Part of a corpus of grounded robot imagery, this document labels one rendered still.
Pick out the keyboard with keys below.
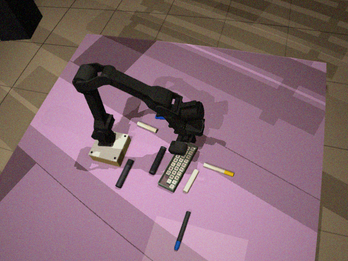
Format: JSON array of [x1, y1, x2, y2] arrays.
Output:
[[158, 142, 198, 192]]

